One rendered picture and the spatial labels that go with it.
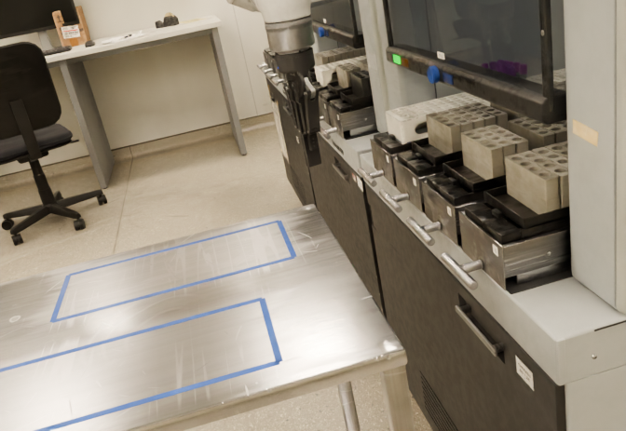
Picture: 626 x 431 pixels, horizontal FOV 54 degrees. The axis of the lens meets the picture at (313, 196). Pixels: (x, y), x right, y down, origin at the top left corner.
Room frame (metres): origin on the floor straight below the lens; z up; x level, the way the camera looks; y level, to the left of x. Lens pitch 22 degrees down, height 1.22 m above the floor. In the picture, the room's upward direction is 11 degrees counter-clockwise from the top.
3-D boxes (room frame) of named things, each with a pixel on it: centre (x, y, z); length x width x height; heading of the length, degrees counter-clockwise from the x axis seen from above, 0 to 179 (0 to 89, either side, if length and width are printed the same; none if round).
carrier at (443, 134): (1.11, -0.27, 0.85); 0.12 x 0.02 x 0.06; 9
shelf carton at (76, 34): (4.41, 1.37, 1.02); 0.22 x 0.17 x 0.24; 8
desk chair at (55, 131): (3.48, 1.52, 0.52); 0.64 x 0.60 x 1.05; 28
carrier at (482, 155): (0.96, -0.29, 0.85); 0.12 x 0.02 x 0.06; 8
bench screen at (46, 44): (4.33, 1.56, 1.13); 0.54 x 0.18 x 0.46; 92
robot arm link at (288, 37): (1.21, -0.02, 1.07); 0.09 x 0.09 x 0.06
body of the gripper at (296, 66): (1.21, -0.02, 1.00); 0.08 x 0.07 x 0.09; 21
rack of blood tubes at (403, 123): (1.27, -0.34, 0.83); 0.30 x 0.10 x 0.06; 98
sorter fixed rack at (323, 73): (1.97, -0.24, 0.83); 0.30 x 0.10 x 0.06; 98
